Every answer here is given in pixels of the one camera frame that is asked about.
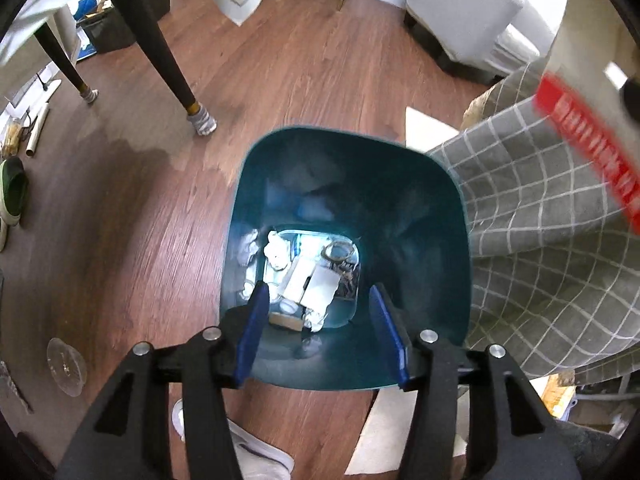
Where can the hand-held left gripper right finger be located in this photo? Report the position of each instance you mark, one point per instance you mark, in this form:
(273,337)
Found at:
(392,340)

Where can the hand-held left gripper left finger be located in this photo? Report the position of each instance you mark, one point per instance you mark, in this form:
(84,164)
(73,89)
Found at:
(252,340)

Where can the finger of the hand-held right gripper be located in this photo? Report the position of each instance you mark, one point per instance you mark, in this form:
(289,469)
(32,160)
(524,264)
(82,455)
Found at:
(632,100)

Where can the red and white cardboard box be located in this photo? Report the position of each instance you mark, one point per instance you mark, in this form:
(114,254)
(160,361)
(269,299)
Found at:
(575,125)

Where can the black tissue packet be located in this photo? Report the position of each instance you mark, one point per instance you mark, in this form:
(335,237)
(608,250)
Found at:
(348,282)

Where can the small white box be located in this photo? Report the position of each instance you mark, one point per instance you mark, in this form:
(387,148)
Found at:
(317,285)

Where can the teal plastic trash bin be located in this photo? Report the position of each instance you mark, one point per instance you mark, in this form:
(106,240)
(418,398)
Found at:
(400,200)

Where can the white slipper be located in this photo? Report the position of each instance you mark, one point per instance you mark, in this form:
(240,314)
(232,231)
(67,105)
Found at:
(250,452)

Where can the grey checked tablecloth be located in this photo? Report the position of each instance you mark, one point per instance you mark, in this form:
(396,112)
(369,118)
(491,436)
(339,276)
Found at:
(525,235)

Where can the clear plastic lid on floor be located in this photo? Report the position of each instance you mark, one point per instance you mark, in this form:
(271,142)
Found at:
(66,365)

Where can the grey armchair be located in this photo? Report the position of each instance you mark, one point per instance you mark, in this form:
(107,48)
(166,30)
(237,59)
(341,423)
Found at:
(465,10)

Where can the striped table leg sock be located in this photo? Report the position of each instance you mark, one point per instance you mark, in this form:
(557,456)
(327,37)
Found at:
(202,121)
(88,96)

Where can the person's right leg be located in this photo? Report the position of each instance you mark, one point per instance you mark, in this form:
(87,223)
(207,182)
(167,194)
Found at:
(590,450)

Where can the green slipper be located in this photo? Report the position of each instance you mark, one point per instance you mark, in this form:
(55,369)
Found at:
(12,190)

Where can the white paper tube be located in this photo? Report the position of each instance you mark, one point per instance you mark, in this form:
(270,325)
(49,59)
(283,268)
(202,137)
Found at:
(37,130)

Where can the dark wooden table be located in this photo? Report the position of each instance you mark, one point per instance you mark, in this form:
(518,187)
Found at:
(145,35)

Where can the black storage crate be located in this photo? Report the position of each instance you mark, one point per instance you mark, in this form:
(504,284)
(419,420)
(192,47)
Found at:
(120,20)

